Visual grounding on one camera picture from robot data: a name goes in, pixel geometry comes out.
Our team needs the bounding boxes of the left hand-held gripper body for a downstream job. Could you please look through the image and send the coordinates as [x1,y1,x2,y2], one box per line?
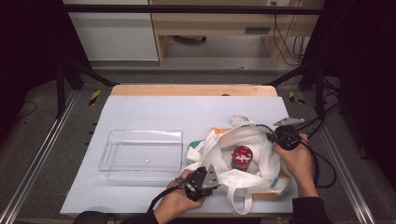
[177,164,221,202]

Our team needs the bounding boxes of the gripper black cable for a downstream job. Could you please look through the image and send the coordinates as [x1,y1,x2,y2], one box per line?
[292,104,341,189]
[147,183,188,214]

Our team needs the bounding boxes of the grey drawer handle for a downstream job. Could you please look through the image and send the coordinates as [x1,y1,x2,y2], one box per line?
[244,26,271,35]

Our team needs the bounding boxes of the pale blue table mat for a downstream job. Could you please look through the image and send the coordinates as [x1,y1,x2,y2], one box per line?
[60,94,311,216]

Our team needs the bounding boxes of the thin black floor cable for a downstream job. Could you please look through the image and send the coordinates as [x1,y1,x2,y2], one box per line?
[18,100,37,119]

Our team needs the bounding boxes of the aluminium rail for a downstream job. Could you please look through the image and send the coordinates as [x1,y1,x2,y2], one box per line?
[0,90,78,224]
[303,91,376,224]

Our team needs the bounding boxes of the white tote bag coloured patches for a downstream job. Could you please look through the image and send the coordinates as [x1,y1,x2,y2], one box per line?
[181,115,295,216]

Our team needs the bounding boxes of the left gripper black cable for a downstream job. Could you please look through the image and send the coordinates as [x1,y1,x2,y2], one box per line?
[147,183,188,214]

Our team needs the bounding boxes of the black hanging cables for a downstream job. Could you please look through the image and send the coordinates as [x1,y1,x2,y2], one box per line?
[272,1,307,67]

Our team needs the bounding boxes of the person's right hand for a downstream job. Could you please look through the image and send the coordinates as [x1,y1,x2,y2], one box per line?
[274,133,320,199]

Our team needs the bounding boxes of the black curtain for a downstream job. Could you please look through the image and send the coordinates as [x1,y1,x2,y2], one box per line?
[300,0,396,181]
[0,0,92,138]

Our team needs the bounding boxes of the yellow black tape strip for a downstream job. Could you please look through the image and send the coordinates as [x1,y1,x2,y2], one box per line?
[288,91,306,105]
[89,89,102,106]

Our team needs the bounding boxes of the red can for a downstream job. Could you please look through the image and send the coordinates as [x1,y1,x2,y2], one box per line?
[230,145,254,172]

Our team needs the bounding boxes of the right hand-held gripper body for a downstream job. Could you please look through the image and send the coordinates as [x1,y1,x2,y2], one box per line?
[274,117,305,151]

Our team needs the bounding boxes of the black horizontal frame bar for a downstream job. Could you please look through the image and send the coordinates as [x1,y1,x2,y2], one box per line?
[64,4,323,16]

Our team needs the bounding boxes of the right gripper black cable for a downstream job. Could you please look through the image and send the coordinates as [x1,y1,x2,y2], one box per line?
[292,104,341,189]

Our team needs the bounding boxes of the black metal frame stand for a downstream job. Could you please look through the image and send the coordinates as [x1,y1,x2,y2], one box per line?
[264,60,326,116]
[55,59,118,119]

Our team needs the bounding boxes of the person's left hand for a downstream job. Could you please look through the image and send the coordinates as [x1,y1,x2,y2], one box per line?
[153,170,206,224]

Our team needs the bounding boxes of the light wooden desk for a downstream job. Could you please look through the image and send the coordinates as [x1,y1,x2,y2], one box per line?
[148,0,326,67]

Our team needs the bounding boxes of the white cabinet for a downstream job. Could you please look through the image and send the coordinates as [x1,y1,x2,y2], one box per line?
[62,0,160,63]

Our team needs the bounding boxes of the clear plastic tray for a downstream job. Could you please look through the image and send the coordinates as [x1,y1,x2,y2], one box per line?
[98,129,184,182]

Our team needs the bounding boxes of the black chair base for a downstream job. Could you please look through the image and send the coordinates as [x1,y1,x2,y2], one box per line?
[171,35,207,45]

